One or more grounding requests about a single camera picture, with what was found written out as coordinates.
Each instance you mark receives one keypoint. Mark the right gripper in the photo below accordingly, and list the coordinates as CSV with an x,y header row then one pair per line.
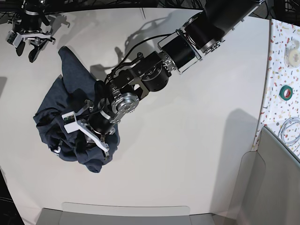
x,y
37,38

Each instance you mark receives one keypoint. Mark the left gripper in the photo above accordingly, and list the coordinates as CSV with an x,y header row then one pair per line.
x,y
97,131

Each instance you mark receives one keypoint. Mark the dark blue t-shirt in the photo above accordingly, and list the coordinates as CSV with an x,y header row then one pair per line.
x,y
69,93

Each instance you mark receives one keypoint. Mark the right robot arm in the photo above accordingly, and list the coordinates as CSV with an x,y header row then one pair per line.
x,y
29,28

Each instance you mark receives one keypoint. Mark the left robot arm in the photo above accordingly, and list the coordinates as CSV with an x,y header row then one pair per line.
x,y
129,82

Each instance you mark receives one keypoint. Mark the grey chair bottom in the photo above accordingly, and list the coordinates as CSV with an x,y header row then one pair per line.
x,y
89,214

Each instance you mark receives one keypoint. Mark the grey chair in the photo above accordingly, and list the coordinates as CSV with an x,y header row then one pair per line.
x,y
267,190
89,214

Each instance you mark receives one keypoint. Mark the grey chair right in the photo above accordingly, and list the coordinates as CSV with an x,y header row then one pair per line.
x,y
267,190

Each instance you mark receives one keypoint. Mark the terrazzo patterned side table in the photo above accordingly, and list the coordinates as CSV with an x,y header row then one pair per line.
x,y
282,117

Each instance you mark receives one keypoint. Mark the green tape roll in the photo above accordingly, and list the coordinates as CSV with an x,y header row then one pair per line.
x,y
286,92

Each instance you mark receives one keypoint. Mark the clear tape dispenser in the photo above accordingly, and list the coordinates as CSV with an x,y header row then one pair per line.
x,y
292,54

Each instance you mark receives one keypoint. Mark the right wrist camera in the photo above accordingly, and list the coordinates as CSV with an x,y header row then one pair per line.
x,y
11,37

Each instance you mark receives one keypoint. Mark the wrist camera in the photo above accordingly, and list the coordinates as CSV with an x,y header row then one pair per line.
x,y
11,37
70,122

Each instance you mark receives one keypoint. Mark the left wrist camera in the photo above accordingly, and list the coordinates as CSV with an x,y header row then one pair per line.
x,y
70,122

